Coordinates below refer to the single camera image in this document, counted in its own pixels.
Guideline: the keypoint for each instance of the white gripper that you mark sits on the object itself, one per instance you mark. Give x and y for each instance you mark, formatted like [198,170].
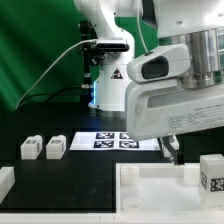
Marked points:
[164,108]

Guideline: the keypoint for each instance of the white square tabletop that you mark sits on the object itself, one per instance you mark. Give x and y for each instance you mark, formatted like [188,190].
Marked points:
[159,187]

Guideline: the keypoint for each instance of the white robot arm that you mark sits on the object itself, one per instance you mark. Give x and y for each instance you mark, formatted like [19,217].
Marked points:
[198,24]

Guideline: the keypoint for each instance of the white sheet with tags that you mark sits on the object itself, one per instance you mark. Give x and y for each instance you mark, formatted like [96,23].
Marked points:
[111,141]

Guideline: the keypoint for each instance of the white obstacle block left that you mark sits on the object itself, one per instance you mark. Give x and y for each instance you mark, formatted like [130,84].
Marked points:
[7,180]

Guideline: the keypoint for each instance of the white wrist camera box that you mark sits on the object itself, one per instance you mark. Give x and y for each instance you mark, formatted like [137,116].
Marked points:
[163,62]

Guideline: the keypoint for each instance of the black camera on stand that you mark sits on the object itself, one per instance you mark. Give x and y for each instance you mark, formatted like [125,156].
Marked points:
[106,56]

